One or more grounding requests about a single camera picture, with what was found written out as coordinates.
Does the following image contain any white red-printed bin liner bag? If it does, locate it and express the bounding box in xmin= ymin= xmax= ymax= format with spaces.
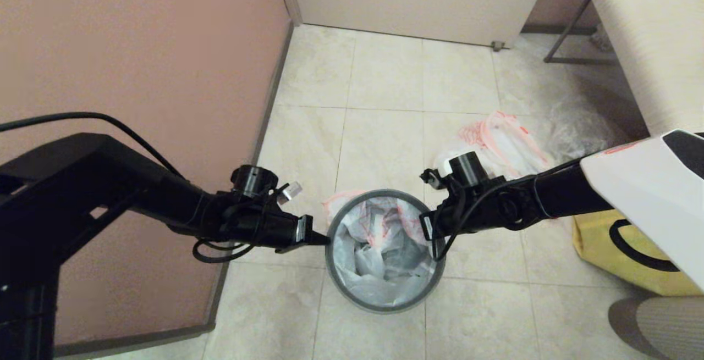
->
xmin=322 ymin=189 xmax=438 ymax=307

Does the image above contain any white red bag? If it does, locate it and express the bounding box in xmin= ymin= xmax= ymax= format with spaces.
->
xmin=434 ymin=111 xmax=553 ymax=179

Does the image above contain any grey bin rim ring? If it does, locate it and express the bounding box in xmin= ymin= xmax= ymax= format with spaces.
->
xmin=324 ymin=189 xmax=447 ymax=314

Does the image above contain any yellow shopping bag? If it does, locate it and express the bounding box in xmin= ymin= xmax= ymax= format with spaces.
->
xmin=572 ymin=209 xmax=702 ymax=297

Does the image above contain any clear bag with black contents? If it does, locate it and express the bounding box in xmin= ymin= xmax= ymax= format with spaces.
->
xmin=544 ymin=104 xmax=628 ymax=157

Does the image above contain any small clear container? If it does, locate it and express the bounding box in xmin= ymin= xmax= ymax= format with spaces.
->
xmin=590 ymin=21 xmax=612 ymax=52

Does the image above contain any grey ribbed round object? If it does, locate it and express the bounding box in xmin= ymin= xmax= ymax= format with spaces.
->
xmin=608 ymin=296 xmax=704 ymax=360

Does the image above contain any cream striped table top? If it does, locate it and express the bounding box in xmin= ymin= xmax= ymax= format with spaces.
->
xmin=583 ymin=0 xmax=704 ymax=136

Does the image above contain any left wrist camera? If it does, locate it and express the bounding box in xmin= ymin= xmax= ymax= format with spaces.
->
xmin=277 ymin=182 xmax=304 ymax=205

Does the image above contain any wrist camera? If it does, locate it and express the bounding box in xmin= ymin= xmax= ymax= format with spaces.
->
xmin=420 ymin=168 xmax=445 ymax=189
xmin=277 ymin=182 xmax=304 ymax=205

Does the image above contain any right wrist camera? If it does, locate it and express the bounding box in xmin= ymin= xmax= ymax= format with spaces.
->
xmin=420 ymin=168 xmax=445 ymax=189

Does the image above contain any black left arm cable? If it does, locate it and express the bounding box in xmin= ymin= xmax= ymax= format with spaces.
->
xmin=0 ymin=112 xmax=188 ymax=180
xmin=192 ymin=234 xmax=259 ymax=264

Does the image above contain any dark metal table frame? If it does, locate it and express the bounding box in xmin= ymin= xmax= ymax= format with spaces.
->
xmin=543 ymin=0 xmax=618 ymax=65

